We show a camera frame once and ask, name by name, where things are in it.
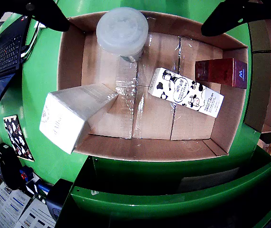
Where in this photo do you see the tall white carton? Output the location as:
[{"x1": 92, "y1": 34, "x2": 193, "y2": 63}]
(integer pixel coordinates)
[{"x1": 39, "y1": 83, "x2": 118, "y2": 154}]

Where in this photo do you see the small blue red box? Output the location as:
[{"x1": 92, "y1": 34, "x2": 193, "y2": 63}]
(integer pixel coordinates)
[{"x1": 20, "y1": 166, "x2": 34, "y2": 182}]

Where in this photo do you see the divided cardboard box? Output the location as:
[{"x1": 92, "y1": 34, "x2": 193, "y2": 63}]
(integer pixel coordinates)
[{"x1": 243, "y1": 19, "x2": 271, "y2": 144}]

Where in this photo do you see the green metal shelf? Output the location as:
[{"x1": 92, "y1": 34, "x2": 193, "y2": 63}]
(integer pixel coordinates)
[{"x1": 54, "y1": 146, "x2": 271, "y2": 228}]

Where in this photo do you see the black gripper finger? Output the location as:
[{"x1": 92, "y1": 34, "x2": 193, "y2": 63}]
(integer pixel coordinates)
[
  {"x1": 0, "y1": 0, "x2": 71, "y2": 33},
  {"x1": 201, "y1": 0, "x2": 271, "y2": 38}
]

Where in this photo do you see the frosted cap teal label bottle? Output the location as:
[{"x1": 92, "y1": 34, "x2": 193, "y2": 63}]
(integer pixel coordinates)
[{"x1": 96, "y1": 7, "x2": 149, "y2": 63}]

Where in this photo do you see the black laptop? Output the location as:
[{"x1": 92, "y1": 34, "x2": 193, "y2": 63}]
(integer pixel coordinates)
[{"x1": 0, "y1": 15, "x2": 31, "y2": 128}]

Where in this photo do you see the grey cable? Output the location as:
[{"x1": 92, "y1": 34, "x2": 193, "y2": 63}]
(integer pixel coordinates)
[{"x1": 20, "y1": 22, "x2": 41, "y2": 59}]

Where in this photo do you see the black round object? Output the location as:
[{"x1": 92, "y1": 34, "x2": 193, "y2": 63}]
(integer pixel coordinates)
[{"x1": 0, "y1": 143, "x2": 26, "y2": 190}]

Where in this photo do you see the black box device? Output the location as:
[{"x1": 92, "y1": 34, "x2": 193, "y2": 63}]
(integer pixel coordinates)
[{"x1": 45, "y1": 178, "x2": 73, "y2": 221}]

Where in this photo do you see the white printed paper sheet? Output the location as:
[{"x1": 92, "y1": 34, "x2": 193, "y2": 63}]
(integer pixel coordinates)
[
  {"x1": 0, "y1": 182, "x2": 31, "y2": 228},
  {"x1": 14, "y1": 197, "x2": 57, "y2": 228}
]

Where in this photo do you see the dark red carton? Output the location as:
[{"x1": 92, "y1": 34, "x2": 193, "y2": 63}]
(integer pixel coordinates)
[{"x1": 194, "y1": 57, "x2": 248, "y2": 90}]

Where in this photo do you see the cow print hand cream box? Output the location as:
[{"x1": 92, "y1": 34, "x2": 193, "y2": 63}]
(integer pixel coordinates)
[{"x1": 147, "y1": 67, "x2": 224, "y2": 119}]

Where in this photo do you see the flattened printed carton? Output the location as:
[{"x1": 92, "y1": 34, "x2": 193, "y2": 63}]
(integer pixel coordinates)
[{"x1": 3, "y1": 114, "x2": 35, "y2": 162}]

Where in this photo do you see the shallow cardboard tray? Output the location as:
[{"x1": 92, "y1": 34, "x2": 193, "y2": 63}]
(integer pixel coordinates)
[{"x1": 57, "y1": 10, "x2": 249, "y2": 162}]

